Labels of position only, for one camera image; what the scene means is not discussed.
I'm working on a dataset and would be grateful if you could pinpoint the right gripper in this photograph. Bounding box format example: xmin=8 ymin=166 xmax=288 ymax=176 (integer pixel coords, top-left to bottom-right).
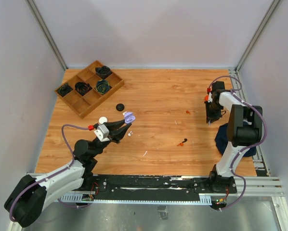
xmin=204 ymin=100 xmax=223 ymax=123

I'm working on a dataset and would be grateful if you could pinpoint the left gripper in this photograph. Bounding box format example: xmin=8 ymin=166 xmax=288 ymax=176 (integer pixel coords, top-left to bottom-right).
xmin=91 ymin=119 xmax=131 ymax=157

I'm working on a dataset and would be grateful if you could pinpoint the purple earbud charging case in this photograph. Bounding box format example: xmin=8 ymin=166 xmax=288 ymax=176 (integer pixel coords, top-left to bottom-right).
xmin=124 ymin=112 xmax=136 ymax=124

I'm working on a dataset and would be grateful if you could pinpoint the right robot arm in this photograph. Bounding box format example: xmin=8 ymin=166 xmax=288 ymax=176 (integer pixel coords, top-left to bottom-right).
xmin=204 ymin=81 xmax=264 ymax=193

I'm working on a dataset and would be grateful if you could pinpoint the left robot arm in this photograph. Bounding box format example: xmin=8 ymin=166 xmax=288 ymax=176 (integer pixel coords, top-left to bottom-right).
xmin=4 ymin=119 xmax=131 ymax=228

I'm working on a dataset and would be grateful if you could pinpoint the white charging case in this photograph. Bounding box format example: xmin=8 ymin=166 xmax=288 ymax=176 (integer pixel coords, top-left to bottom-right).
xmin=98 ymin=116 xmax=108 ymax=124

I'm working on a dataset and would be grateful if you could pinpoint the black charging case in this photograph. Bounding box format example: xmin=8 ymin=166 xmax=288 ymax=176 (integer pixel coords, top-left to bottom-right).
xmin=116 ymin=103 xmax=125 ymax=111

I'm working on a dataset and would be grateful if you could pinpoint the dark blue cloth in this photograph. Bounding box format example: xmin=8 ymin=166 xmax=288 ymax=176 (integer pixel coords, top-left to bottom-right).
xmin=215 ymin=123 xmax=256 ymax=157

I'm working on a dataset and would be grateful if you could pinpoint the wooden compartment tray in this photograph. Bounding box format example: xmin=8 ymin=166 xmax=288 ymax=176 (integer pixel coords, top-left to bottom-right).
xmin=55 ymin=60 xmax=124 ymax=118

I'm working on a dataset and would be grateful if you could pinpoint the black yellow rolled item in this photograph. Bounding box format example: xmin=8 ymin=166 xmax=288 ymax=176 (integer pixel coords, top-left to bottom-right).
xmin=95 ymin=79 xmax=111 ymax=95

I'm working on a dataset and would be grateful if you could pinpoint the black red rolled item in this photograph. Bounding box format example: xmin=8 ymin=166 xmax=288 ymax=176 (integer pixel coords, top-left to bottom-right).
xmin=75 ymin=82 xmax=92 ymax=96

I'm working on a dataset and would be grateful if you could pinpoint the black rolled item top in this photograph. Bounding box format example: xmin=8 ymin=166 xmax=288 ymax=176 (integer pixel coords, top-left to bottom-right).
xmin=95 ymin=65 xmax=112 ymax=79

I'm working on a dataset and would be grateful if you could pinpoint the black green rolled item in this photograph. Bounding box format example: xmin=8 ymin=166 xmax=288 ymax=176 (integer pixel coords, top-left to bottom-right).
xmin=56 ymin=83 xmax=73 ymax=97

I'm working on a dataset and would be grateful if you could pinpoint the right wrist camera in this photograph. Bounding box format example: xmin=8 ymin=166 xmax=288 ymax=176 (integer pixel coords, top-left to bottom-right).
xmin=207 ymin=92 xmax=212 ymax=103

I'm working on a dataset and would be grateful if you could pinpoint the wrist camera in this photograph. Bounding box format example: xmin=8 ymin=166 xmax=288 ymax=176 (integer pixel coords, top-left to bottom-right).
xmin=207 ymin=92 xmax=212 ymax=103
xmin=93 ymin=124 xmax=110 ymax=142

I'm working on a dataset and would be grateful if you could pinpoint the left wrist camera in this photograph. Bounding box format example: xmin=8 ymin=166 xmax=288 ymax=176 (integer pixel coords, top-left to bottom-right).
xmin=93 ymin=124 xmax=110 ymax=142

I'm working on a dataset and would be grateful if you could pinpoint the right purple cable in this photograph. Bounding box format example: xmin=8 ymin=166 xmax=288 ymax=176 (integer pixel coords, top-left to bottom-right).
xmin=206 ymin=76 xmax=270 ymax=212

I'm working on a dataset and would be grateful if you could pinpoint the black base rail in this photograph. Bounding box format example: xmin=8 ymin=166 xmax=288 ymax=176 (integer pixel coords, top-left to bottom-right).
xmin=75 ymin=175 xmax=237 ymax=202

